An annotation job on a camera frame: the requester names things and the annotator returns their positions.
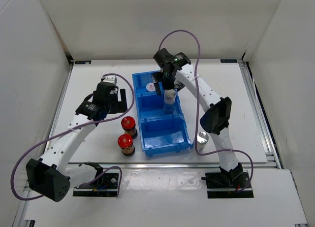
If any white lid sauce jar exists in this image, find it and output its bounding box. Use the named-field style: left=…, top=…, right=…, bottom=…
left=146, top=82, right=156, bottom=92

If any silver lid blue bottle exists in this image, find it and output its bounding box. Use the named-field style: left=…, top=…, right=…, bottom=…
left=163, top=89, right=177, bottom=113

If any red lid sauce jar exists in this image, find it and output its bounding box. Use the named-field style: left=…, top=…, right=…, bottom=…
left=117, top=134, right=135, bottom=156
left=121, top=116, right=138, bottom=139

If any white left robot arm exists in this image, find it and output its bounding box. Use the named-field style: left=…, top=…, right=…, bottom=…
left=26, top=76, right=127, bottom=202

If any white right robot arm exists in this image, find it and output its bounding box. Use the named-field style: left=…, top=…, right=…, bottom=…
left=151, top=48, right=243, bottom=188

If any blue plastic divided bin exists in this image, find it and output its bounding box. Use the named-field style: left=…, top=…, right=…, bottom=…
left=132, top=72, right=192, bottom=157

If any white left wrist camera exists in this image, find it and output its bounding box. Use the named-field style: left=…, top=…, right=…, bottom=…
left=101, top=75, right=117, bottom=87

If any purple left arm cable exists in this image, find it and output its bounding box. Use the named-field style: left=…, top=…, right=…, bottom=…
left=12, top=73, right=135, bottom=200

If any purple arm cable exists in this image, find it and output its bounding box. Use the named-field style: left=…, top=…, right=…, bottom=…
left=159, top=29, right=254, bottom=194
left=12, top=73, right=135, bottom=200

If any aluminium table edge rail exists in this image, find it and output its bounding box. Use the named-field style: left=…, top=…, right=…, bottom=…
left=67, top=161, right=277, bottom=169

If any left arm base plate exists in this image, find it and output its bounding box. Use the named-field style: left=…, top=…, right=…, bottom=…
left=72, top=162, right=123, bottom=197

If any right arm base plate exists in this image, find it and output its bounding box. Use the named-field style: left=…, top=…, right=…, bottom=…
left=201, top=172, right=254, bottom=199

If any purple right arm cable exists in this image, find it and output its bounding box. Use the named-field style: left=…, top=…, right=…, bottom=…
left=159, top=29, right=254, bottom=194

